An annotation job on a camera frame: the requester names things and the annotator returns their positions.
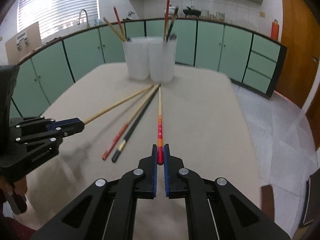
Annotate plain bamboo chopstick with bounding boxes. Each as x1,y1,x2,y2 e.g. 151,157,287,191
83,85,153,125
103,17,123,42

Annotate bamboo chopstick red-orange end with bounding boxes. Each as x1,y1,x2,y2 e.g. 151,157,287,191
157,87,164,165

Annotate black chopstick gold band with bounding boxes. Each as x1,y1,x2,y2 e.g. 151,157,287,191
111,87,161,163

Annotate bamboo chopstick orange-red end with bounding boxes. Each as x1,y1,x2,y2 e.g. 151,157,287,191
102,84,159,160

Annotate bamboo chopstick red patterned end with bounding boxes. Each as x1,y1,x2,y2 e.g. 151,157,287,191
113,6,126,42

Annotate black chopstick thin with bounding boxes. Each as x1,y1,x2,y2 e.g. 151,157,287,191
165,7,179,42

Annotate chrome kitchen faucet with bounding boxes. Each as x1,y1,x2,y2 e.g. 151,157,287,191
77,9,90,28

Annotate green kitchen base cabinets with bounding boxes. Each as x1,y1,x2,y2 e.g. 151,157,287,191
7,17,288,119

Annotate person's left hand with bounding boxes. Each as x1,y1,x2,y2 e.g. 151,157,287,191
0,176,28,203

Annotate cardboard box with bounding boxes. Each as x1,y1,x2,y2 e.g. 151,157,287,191
5,22,42,64

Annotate white double-compartment utensil holder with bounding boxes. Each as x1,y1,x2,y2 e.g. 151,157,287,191
123,35,177,83

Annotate window blinds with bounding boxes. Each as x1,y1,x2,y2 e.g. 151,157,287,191
17,0,99,38

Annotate black wok on stove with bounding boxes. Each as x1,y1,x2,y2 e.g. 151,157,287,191
183,7,201,17

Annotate wooden door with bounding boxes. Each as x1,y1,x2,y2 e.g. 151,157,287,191
276,0,319,108

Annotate orange-red thermos bottle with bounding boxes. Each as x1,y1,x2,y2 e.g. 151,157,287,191
271,19,279,41

